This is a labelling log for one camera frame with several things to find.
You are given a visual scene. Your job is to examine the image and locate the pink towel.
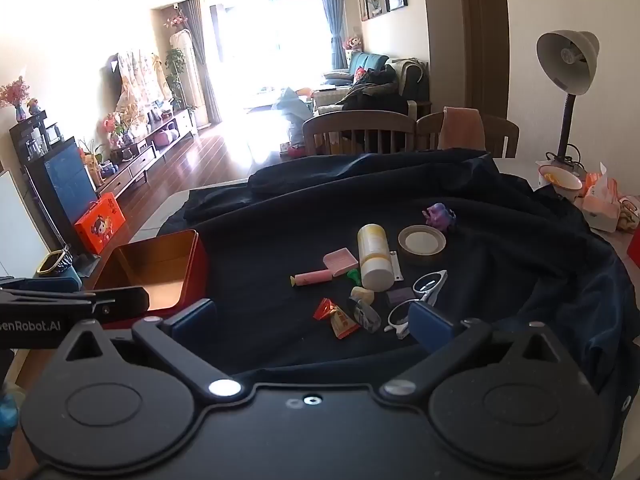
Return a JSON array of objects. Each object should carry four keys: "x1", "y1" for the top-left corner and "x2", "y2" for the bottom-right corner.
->
[{"x1": 439, "y1": 106, "x2": 486, "y2": 151}]

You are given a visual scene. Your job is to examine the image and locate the clear packet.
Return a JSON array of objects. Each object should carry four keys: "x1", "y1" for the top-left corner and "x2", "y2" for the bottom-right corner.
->
[{"x1": 348, "y1": 299, "x2": 382, "y2": 333}]

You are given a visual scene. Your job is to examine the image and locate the wooden television cabinet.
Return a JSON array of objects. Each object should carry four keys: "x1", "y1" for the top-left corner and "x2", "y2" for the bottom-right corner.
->
[{"x1": 100, "y1": 107, "x2": 198, "y2": 186}]

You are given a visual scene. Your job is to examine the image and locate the blue curtain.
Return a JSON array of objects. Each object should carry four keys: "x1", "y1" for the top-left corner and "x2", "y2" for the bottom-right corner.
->
[{"x1": 315, "y1": 0, "x2": 348, "y2": 68}]

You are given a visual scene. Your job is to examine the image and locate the light blue cloth bundle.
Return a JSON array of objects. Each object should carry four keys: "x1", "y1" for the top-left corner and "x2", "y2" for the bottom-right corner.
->
[{"x1": 272, "y1": 87, "x2": 313, "y2": 158}]

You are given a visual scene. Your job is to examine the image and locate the white sunglasses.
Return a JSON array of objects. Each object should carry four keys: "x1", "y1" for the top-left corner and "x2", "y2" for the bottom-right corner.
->
[{"x1": 384, "y1": 270, "x2": 449, "y2": 337}]

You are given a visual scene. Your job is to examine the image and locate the pink candy tube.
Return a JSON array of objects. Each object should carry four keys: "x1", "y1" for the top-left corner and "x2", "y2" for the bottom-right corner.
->
[{"x1": 290, "y1": 269, "x2": 333, "y2": 288}]

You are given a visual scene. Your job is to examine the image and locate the teal sofa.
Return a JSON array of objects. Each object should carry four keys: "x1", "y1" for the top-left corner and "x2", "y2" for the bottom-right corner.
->
[{"x1": 320, "y1": 51, "x2": 431, "y2": 116}]

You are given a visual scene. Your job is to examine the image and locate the grey desk lamp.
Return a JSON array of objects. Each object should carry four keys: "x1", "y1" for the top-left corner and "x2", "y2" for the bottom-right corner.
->
[{"x1": 536, "y1": 30, "x2": 601, "y2": 171}]

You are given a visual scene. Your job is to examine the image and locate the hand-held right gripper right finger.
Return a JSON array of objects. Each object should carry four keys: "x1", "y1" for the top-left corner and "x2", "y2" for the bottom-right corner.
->
[{"x1": 378, "y1": 301, "x2": 568, "y2": 401}]

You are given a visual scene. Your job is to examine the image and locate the green potted plant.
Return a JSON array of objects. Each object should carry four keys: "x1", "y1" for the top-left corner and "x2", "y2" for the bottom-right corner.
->
[{"x1": 164, "y1": 49, "x2": 187, "y2": 108}]

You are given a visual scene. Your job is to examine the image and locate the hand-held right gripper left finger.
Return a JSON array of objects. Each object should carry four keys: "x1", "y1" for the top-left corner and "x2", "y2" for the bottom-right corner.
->
[{"x1": 63, "y1": 299, "x2": 243, "y2": 402}]

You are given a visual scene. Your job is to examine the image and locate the pink ribbed box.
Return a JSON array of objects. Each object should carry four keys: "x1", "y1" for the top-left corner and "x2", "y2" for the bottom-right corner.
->
[{"x1": 323, "y1": 247, "x2": 360, "y2": 277}]

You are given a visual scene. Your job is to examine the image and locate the white cabinet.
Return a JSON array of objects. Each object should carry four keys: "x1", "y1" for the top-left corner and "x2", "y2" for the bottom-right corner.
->
[{"x1": 0, "y1": 169, "x2": 51, "y2": 278}]

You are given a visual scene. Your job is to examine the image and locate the red tin box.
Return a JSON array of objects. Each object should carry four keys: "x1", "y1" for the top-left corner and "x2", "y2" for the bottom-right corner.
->
[{"x1": 92, "y1": 229, "x2": 210, "y2": 328}]

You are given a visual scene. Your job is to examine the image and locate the orange gift box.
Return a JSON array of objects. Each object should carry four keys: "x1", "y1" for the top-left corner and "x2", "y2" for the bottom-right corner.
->
[{"x1": 74, "y1": 192, "x2": 123, "y2": 255}]

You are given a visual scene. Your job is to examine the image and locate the floral cloth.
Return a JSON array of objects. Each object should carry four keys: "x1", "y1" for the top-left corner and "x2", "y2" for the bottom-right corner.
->
[{"x1": 100, "y1": 50, "x2": 173, "y2": 111}]

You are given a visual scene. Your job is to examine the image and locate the white bowl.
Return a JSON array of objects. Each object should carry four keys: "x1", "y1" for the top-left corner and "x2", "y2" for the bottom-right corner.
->
[{"x1": 538, "y1": 164, "x2": 583, "y2": 202}]

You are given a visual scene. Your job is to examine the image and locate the pink flower vase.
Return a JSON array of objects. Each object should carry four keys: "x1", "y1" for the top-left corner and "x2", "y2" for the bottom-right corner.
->
[{"x1": 0, "y1": 77, "x2": 31, "y2": 122}]

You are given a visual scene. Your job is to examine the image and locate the cream plastic bottle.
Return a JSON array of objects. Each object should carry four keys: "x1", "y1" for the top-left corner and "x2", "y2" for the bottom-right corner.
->
[{"x1": 357, "y1": 223, "x2": 396, "y2": 291}]

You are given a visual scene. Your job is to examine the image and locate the person's left hand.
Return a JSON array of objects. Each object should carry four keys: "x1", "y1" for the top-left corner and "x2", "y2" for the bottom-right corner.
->
[{"x1": 0, "y1": 390, "x2": 23, "y2": 461}]

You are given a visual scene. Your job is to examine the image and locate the orange white tissue pack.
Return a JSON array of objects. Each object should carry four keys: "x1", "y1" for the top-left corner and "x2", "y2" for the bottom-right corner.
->
[{"x1": 582, "y1": 162, "x2": 626, "y2": 233}]

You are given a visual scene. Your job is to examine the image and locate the wooden dining chair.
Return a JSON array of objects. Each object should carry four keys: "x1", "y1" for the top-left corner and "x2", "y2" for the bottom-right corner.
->
[
  {"x1": 302, "y1": 110, "x2": 417, "y2": 157},
  {"x1": 416, "y1": 112, "x2": 521, "y2": 158}
]

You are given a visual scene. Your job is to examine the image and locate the orange snack packet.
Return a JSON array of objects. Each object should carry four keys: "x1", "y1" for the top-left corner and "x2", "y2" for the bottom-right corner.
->
[{"x1": 327, "y1": 307, "x2": 361, "y2": 340}]

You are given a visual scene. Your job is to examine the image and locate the dark clothes pile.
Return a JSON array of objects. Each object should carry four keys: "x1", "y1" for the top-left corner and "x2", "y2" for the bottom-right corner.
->
[{"x1": 342, "y1": 67, "x2": 408, "y2": 113}]

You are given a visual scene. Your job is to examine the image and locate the beige snack packet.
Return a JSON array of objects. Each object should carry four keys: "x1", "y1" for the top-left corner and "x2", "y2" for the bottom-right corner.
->
[{"x1": 620, "y1": 195, "x2": 640, "y2": 231}]

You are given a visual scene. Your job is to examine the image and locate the teal trash bin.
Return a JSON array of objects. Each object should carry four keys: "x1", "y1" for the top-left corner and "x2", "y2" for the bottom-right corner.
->
[{"x1": 36, "y1": 249, "x2": 82, "y2": 291}]

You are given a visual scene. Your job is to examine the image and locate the dark blue cloth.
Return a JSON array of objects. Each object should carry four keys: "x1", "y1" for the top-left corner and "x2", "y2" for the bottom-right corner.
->
[{"x1": 157, "y1": 149, "x2": 640, "y2": 480}]

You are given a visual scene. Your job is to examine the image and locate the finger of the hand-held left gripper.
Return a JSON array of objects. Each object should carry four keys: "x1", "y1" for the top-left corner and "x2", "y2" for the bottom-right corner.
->
[{"x1": 0, "y1": 285, "x2": 151, "y2": 324}]

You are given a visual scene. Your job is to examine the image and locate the purple toy figure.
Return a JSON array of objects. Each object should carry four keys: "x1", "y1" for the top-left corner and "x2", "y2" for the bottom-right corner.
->
[{"x1": 422, "y1": 203, "x2": 457, "y2": 233}]

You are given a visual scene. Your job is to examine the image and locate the grey curtain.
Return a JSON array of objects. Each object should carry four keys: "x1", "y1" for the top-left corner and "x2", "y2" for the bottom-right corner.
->
[{"x1": 179, "y1": 0, "x2": 223, "y2": 123}]

